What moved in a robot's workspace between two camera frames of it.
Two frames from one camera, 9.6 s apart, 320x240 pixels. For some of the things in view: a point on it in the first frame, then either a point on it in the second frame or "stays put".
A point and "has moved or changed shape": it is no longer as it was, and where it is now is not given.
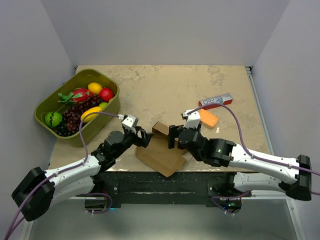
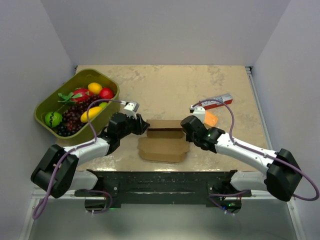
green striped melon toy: (53, 118) stays put
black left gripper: (145, 136) -> (141, 126)
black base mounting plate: (143, 189) stays put
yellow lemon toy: (94, 88) stays put
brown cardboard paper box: (157, 155) has moved or changed shape
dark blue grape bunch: (62, 129) stays put
